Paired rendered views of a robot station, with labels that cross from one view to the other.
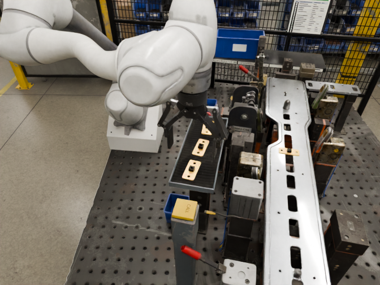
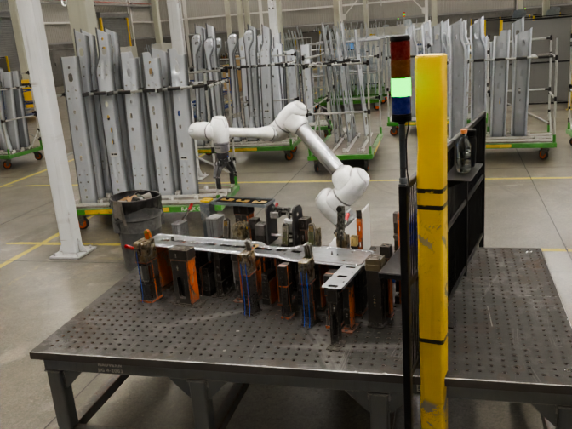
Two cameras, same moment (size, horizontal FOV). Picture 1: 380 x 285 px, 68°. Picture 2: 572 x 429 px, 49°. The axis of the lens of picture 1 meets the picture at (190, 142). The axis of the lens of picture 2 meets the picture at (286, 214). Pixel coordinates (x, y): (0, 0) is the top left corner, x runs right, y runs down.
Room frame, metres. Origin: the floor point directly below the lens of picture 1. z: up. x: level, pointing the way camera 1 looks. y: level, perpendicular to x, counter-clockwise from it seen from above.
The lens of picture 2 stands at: (1.87, -3.53, 2.12)
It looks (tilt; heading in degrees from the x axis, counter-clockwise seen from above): 16 degrees down; 104
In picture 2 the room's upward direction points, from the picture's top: 4 degrees counter-clockwise
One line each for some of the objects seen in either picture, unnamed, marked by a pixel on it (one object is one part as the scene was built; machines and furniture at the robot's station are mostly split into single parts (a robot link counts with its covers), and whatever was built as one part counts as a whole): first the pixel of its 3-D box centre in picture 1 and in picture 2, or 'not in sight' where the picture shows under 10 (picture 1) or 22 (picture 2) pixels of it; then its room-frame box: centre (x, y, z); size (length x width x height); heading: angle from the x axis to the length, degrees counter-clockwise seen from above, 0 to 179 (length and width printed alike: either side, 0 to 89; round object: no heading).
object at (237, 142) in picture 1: (233, 176); (257, 249); (0.84, -0.19, 0.90); 0.05 x 0.05 x 0.40; 78
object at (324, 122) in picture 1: (314, 144); (286, 291); (1.12, -0.64, 0.84); 0.11 x 0.08 x 0.29; 78
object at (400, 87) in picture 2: not in sight; (401, 87); (1.75, -1.26, 1.90); 0.07 x 0.07 x 0.06
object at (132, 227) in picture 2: not in sight; (140, 231); (-0.95, 1.82, 0.36); 0.54 x 0.50 x 0.73; 89
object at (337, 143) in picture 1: (321, 169); (248, 282); (0.91, -0.60, 0.87); 0.12 x 0.09 x 0.35; 78
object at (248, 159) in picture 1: (245, 191); (243, 254); (0.76, -0.23, 0.89); 0.13 x 0.11 x 0.38; 78
